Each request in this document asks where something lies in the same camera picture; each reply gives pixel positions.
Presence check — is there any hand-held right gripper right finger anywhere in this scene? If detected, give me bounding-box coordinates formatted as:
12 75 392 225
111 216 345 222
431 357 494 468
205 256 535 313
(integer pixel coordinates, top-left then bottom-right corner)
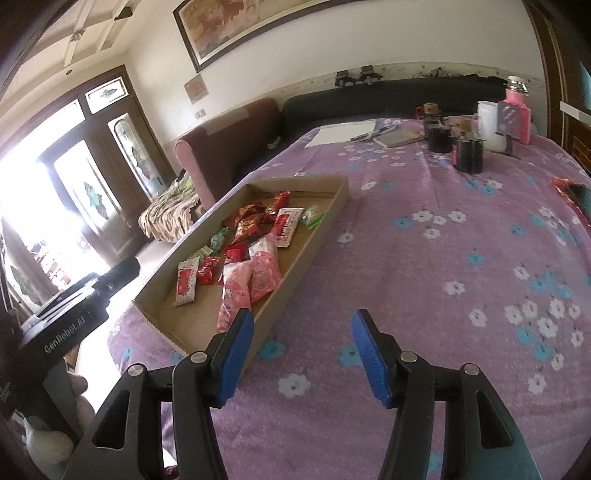
352 308 546 480

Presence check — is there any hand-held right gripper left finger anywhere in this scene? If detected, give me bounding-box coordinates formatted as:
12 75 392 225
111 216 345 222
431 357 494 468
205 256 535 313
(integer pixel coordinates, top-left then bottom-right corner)
65 307 256 480

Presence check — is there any long pink snack packet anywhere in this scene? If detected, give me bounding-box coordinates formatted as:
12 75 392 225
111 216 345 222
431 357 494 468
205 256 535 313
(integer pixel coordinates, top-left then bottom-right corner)
216 260 253 333

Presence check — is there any cardboard box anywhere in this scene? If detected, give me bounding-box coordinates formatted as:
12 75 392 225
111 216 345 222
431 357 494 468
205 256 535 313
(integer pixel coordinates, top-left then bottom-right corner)
131 174 350 386

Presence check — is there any white and red snack packet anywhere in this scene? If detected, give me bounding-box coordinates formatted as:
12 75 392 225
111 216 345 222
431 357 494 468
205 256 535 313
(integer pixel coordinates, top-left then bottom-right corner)
272 208 304 248
174 257 200 308

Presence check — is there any dark red gold-print snack packet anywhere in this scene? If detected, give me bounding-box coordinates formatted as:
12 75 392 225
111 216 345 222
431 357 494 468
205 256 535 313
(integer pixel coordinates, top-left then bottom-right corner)
231 217 266 245

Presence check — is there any bright green snack packet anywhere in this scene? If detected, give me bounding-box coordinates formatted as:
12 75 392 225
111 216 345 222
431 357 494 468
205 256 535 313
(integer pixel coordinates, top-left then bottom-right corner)
302 205 326 229

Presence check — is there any long red snack packet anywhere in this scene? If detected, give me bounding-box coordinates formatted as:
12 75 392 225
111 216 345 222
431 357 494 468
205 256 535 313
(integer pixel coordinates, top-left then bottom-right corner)
263 190 291 224

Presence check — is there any person's left hand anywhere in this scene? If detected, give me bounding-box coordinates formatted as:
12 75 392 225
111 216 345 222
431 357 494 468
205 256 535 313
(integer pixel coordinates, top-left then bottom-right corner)
25 374 95 467

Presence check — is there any purple floral bed cover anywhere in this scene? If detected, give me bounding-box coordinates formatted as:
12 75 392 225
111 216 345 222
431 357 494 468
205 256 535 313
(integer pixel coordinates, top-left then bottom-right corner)
108 115 591 480

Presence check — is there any patterned throw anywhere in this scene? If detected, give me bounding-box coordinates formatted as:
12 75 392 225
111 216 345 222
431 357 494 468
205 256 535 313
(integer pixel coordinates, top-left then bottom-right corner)
139 178 201 243

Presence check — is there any brown sofa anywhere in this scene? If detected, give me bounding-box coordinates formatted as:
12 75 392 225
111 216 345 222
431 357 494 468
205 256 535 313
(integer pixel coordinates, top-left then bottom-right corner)
174 97 283 217

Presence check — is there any wooden glass door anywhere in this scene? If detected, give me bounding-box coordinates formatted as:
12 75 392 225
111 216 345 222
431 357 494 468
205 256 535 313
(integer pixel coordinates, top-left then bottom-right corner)
0 65 164 296

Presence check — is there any grey notebook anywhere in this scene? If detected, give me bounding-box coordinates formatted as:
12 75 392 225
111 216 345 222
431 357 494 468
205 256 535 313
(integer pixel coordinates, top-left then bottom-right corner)
373 128 424 149

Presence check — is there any black cup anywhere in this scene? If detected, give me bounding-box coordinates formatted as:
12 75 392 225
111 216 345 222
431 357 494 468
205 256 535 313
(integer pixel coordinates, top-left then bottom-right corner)
425 122 456 154
454 136 486 175

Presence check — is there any white paper sheet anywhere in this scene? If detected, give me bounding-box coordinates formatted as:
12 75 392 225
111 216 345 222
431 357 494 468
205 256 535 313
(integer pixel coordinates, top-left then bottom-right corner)
305 119 378 149

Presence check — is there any glass jar with cork lid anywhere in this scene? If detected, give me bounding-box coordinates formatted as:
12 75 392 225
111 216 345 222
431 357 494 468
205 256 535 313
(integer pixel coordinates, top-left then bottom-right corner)
417 103 443 125
449 117 477 138

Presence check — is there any shiny red packet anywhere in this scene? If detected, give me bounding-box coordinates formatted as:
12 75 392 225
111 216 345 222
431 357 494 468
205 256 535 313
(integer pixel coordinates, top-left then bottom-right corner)
551 176 583 214

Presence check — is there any black headboard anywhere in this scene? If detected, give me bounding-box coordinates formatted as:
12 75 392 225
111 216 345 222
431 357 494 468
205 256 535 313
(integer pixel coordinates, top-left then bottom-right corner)
281 75 509 136

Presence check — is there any white cup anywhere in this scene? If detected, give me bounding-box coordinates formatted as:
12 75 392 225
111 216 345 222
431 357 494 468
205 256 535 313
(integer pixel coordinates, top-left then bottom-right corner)
477 100 509 154

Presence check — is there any pink bottle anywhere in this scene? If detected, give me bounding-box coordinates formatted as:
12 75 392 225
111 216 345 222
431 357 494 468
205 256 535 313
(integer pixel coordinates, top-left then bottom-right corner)
505 75 533 145

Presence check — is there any large framed painting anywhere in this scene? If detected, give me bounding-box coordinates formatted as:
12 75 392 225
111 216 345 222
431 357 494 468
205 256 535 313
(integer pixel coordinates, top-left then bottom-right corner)
172 0 525 73

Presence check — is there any wooden cabinet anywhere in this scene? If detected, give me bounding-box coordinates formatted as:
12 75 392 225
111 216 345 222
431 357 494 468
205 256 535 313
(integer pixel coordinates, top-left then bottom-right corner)
524 0 591 174

